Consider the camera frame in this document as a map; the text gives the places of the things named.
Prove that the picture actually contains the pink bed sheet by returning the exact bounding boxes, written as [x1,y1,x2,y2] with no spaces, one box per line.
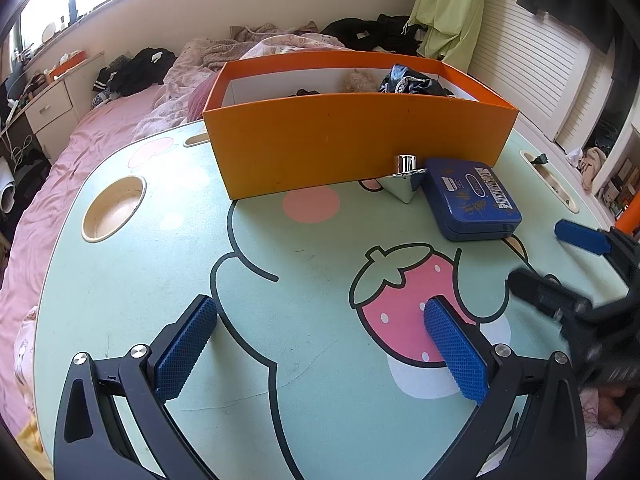
[0,82,211,431]

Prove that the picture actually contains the orange storage bin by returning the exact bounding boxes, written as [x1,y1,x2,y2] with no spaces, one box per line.
[50,50,86,78]

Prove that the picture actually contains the orange object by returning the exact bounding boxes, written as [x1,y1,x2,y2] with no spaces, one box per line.
[614,205,640,235]

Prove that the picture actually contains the pink floral quilt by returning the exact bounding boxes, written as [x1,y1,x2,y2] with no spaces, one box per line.
[132,32,351,136]

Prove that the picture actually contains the person's right hand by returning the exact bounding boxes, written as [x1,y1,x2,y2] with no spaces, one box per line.
[595,387,629,429]

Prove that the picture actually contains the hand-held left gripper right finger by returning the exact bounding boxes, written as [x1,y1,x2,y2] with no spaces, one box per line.
[424,296,589,480]

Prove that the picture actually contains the striped black clothes pile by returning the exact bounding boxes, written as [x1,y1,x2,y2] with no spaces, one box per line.
[91,47,178,108]

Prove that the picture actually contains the green curtain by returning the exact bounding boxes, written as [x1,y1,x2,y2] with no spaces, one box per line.
[410,0,488,63]

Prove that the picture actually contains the green cartoon desktop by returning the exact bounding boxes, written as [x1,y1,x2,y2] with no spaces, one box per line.
[32,117,633,480]

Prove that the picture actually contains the white drawer cabinet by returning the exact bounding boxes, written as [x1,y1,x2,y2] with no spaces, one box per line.
[22,52,106,158]

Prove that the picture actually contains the white roll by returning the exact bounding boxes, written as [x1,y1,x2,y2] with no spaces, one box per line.
[0,157,18,213]

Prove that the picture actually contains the beige furry pompom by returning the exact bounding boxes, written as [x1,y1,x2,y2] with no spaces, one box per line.
[342,69,381,93]

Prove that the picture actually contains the blue tin box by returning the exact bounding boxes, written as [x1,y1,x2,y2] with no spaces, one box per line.
[419,157,523,242]

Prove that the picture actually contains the bookshelf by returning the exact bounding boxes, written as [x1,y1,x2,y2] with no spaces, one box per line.
[597,157,640,216]

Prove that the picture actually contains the beige clothes pile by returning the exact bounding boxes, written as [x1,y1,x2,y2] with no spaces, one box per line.
[577,145,608,191]

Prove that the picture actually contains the orange cardboard box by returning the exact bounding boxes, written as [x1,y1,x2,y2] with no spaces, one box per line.
[202,50,521,202]

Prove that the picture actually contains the white slatted doors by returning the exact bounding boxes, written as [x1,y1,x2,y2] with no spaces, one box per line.
[470,0,621,141]

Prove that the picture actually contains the beige knit blanket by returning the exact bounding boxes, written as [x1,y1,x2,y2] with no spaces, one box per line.
[177,22,321,73]

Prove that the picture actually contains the dark hanging cloth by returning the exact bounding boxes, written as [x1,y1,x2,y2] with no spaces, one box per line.
[517,0,640,81]

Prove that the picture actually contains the black fabric pouch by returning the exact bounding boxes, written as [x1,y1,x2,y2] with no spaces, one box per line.
[378,64,451,97]

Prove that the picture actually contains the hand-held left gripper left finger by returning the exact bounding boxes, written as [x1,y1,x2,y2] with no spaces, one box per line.
[52,295,219,480]

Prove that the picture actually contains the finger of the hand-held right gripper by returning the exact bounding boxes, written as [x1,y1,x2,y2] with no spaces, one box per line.
[506,267,591,325]
[554,218,640,292]

